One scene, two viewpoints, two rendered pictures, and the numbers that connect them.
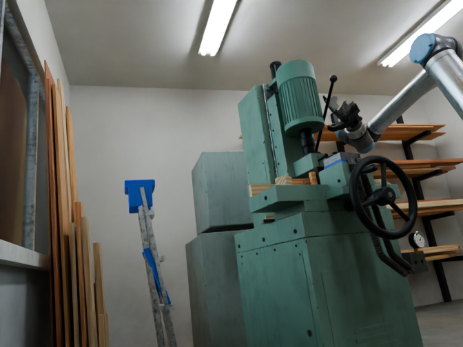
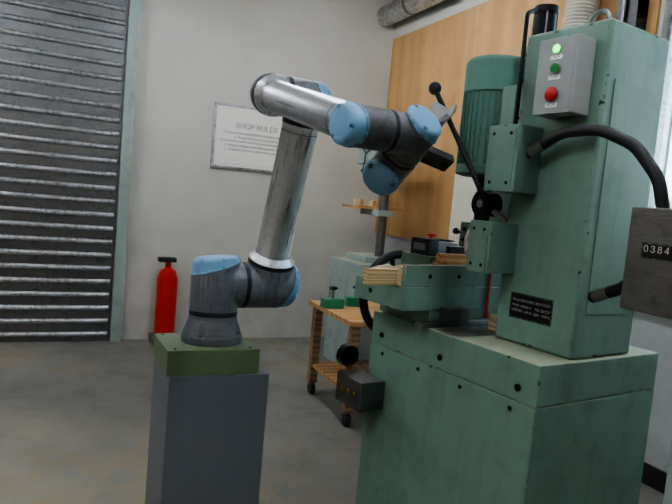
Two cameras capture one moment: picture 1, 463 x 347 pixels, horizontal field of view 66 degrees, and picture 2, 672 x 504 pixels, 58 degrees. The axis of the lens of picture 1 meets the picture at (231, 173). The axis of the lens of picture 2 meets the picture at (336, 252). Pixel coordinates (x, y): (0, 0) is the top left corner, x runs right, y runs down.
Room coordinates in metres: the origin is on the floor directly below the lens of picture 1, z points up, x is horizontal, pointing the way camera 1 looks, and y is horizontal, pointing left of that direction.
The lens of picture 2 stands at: (3.10, -0.96, 1.10)
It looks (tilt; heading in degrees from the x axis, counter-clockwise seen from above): 5 degrees down; 173
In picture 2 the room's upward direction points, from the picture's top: 5 degrees clockwise
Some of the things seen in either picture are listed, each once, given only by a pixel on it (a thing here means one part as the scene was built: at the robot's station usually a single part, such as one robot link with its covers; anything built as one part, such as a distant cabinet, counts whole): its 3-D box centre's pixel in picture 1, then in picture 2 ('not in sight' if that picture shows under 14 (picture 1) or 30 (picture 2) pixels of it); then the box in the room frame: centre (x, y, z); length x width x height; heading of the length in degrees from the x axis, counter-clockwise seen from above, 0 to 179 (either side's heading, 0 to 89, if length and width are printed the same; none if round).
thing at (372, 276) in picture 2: not in sight; (455, 277); (1.52, -0.42, 0.92); 0.60 x 0.02 x 0.04; 116
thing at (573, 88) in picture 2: not in sight; (563, 77); (1.84, -0.34, 1.40); 0.10 x 0.06 x 0.16; 26
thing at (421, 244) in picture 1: (416, 242); (347, 358); (1.41, -0.68, 0.65); 0.06 x 0.04 x 0.08; 116
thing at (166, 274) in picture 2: not in sight; (165, 300); (-1.20, -1.56, 0.30); 0.19 x 0.18 x 0.60; 17
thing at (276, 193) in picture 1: (333, 195); (449, 288); (1.39, -0.39, 0.87); 0.61 x 0.30 x 0.06; 116
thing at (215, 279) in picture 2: not in sight; (217, 282); (1.16, -1.07, 0.81); 0.17 x 0.15 x 0.18; 113
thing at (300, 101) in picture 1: (299, 99); (493, 120); (1.49, -0.35, 1.35); 0.18 x 0.18 x 0.31
